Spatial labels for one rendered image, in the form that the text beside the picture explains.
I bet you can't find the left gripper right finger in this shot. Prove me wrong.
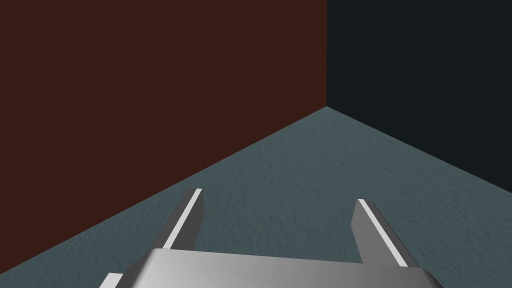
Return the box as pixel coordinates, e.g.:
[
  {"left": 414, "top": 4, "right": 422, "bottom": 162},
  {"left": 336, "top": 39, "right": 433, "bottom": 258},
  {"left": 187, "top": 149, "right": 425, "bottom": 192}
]
[{"left": 350, "top": 197, "right": 421, "bottom": 269}]

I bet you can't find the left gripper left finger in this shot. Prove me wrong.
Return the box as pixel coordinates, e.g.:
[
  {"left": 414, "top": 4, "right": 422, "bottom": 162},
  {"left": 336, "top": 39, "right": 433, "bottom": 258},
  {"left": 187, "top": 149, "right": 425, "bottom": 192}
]
[{"left": 156, "top": 187, "right": 205, "bottom": 253}]

